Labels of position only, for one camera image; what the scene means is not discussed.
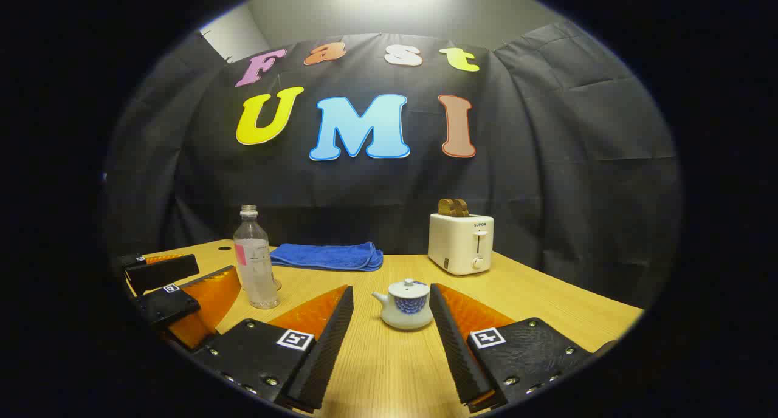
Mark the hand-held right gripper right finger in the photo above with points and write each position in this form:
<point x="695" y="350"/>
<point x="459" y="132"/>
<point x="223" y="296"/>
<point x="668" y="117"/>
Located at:
<point x="453" y="345"/>

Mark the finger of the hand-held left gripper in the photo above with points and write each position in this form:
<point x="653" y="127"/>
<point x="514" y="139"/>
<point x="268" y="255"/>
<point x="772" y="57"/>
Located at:
<point x="164" y="273"/>
<point x="167" y="308"/>

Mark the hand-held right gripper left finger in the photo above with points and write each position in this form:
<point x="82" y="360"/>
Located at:
<point x="328" y="345"/>

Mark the white blue-patterned teacup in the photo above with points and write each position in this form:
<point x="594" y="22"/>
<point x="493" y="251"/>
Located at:
<point x="407" y="315"/>

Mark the white teacup lid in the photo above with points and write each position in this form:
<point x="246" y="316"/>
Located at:
<point x="409" y="289"/>

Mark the clear plastic water bottle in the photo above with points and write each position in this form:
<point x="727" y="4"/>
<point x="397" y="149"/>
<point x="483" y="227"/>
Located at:
<point x="255" y="266"/>

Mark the blue folded towel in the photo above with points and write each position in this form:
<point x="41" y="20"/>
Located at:
<point x="328" y="256"/>

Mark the white toaster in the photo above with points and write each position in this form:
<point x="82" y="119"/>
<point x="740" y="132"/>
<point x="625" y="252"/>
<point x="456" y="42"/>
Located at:
<point x="459" y="245"/>

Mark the black backdrop cloth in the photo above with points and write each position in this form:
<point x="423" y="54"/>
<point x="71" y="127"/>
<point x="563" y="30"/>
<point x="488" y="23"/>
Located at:
<point x="547" y="163"/>

